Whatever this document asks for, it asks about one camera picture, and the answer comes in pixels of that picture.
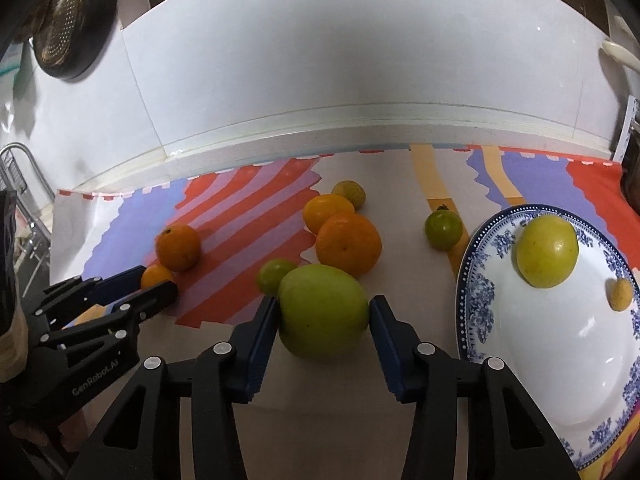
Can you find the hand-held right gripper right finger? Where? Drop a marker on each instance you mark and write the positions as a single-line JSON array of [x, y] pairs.
[[386, 355]]

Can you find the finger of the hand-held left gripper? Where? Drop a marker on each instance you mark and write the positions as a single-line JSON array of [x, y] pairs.
[[160, 294], [125, 280]]

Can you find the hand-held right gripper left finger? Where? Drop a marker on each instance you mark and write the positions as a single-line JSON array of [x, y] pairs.
[[260, 355]]

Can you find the small orange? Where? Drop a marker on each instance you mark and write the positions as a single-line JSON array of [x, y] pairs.
[[156, 276]]

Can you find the medium orange with stem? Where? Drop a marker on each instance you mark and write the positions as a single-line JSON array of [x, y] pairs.
[[177, 247]]

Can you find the large green apple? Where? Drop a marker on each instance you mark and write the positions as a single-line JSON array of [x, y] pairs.
[[322, 310]]

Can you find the small green lime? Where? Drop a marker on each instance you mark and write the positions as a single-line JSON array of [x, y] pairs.
[[272, 275]]

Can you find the large orange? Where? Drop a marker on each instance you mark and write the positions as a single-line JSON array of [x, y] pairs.
[[350, 245]]

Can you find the green tomato with stem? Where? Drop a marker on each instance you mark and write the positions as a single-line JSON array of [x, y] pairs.
[[442, 230]]

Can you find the blue and white plate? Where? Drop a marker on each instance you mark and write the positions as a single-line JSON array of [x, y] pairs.
[[540, 340]]

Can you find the yellow-orange citrus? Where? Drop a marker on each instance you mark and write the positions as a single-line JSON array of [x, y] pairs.
[[325, 209]]

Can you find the yellow-green apple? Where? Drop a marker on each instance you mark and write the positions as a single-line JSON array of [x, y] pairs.
[[547, 252]]

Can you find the small yellow kumquat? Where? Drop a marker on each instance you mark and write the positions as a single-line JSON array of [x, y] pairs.
[[620, 294]]

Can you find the colourful striped tablecloth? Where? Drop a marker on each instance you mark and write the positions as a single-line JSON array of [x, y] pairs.
[[400, 270]]

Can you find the metal rack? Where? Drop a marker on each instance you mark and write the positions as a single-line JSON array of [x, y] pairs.
[[27, 157]]

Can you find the small yellow-green citrus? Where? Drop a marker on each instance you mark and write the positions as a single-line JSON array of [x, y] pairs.
[[351, 192]]

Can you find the black pan with metal strainer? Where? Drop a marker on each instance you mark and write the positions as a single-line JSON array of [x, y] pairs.
[[65, 25]]

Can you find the dark pot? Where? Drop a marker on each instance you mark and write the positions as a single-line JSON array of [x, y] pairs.
[[632, 180]]

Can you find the white paper card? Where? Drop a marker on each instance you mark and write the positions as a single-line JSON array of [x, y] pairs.
[[626, 130]]

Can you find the white spoon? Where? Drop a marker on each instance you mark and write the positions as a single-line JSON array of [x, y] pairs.
[[620, 55]]

